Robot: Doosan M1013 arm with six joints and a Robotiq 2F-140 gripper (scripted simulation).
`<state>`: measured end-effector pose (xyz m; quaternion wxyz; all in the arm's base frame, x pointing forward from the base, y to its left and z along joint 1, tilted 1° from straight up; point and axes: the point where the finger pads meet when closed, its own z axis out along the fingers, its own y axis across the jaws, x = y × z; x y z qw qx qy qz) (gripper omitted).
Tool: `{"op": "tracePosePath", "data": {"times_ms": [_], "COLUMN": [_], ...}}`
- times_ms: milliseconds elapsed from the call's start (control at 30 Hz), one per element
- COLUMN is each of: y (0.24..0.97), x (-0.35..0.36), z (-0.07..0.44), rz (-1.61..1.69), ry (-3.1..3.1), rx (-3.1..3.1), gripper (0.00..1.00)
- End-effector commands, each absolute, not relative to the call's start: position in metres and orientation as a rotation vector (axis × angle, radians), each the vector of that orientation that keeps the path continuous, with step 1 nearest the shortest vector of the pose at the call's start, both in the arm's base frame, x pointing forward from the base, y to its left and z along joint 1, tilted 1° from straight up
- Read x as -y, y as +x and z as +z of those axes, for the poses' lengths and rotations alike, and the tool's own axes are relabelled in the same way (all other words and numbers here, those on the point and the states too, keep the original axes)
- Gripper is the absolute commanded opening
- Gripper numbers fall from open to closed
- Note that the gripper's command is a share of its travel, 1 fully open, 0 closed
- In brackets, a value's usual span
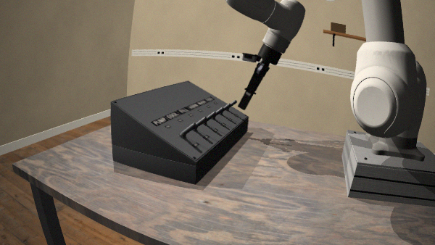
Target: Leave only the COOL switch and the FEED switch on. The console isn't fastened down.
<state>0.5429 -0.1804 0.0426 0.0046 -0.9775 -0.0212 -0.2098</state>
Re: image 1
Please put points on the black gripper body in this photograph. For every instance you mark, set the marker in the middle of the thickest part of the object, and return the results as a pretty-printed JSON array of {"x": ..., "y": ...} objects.
[{"x": 268, "y": 56}]

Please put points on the black switch console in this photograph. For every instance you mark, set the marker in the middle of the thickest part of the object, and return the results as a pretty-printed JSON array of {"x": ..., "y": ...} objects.
[{"x": 153, "y": 131}]

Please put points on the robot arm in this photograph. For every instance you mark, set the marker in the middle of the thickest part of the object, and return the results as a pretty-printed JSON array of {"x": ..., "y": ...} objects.
[{"x": 384, "y": 96}]

